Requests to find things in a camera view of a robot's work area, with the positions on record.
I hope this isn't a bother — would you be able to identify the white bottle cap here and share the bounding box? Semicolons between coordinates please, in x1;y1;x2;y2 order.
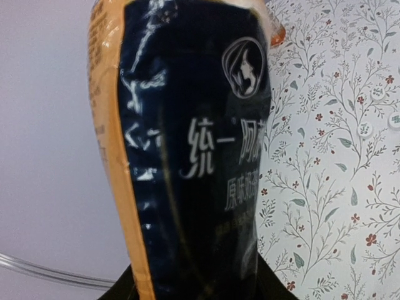
370;85;386;103
357;121;374;139
387;112;400;131

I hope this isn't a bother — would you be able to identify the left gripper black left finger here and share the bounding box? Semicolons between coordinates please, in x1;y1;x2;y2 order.
98;265;139;300

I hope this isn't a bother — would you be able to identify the floral patterned table mat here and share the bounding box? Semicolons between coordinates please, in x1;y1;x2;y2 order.
257;1;399;299

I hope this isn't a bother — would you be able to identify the dark label orange bottle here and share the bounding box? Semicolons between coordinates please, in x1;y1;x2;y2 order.
87;1;271;299

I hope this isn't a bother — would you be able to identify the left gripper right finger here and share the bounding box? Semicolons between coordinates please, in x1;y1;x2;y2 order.
254;256;297;300

